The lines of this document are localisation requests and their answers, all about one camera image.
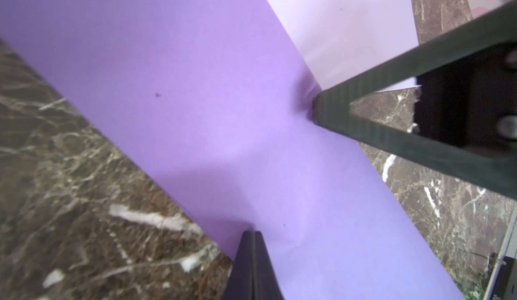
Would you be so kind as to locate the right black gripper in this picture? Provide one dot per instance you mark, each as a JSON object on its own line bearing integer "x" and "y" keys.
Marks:
{"x": 465, "y": 114}

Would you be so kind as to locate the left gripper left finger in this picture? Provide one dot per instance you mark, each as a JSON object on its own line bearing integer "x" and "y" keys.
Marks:
{"x": 240, "y": 283}

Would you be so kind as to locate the dark purple paper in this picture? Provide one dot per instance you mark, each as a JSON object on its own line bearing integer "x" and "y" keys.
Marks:
{"x": 211, "y": 99}

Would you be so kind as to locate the light lilac paper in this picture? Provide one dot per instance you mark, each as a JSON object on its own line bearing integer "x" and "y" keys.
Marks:
{"x": 339, "y": 39}

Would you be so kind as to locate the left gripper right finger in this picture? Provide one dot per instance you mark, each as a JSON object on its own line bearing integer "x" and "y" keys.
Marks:
{"x": 265, "y": 285}

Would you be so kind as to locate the aluminium front rail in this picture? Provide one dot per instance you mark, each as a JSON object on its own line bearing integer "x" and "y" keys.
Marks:
{"x": 502, "y": 283}

